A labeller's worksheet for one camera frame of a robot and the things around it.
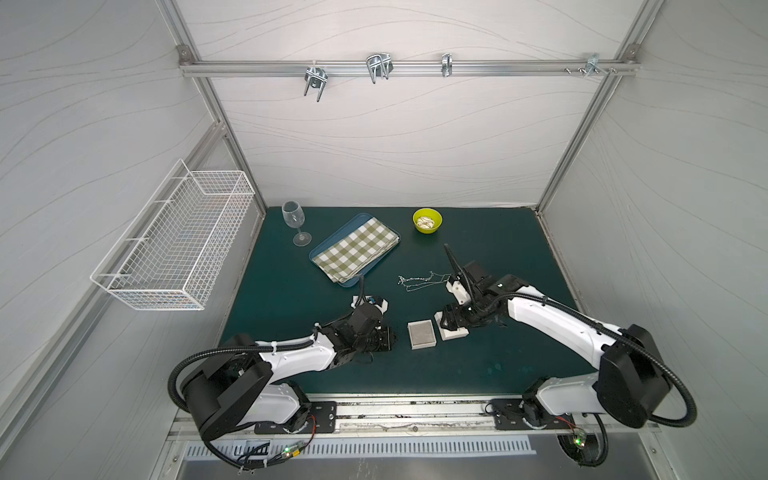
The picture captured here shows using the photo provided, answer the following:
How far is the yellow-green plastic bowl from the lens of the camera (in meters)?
1.13

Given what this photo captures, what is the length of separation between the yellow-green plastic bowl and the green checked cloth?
0.33 ft

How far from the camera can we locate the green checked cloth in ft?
3.38
